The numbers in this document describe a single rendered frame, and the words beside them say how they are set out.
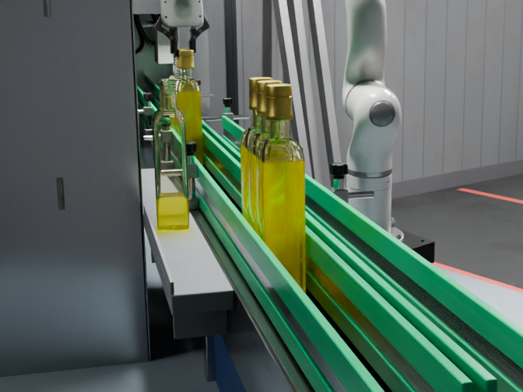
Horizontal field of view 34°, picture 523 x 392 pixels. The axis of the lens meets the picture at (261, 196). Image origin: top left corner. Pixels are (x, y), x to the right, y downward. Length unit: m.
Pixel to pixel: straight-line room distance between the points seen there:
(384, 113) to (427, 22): 4.45
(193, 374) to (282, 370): 0.73
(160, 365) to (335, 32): 4.45
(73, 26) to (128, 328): 0.58
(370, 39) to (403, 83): 4.25
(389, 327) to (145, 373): 0.89
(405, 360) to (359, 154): 1.40
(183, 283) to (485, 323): 0.49
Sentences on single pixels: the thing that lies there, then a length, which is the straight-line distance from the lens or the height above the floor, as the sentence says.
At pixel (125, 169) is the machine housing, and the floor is 1.14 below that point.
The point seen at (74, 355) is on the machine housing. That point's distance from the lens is 1.72.
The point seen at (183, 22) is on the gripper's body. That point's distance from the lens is 2.10.
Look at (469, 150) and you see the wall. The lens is 7.02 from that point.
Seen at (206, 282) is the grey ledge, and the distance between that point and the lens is 1.22.
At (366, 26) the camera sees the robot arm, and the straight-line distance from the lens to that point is 2.16.
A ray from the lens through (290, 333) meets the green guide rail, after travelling 0.95.
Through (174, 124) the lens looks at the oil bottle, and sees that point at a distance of 1.46.
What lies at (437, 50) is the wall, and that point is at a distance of 6.63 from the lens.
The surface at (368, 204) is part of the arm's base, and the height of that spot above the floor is 0.92.
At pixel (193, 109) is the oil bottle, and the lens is 2.06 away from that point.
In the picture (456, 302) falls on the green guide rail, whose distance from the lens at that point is 0.94.
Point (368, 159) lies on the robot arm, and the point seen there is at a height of 1.04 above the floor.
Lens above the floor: 1.43
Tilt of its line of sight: 13 degrees down
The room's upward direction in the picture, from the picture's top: 1 degrees counter-clockwise
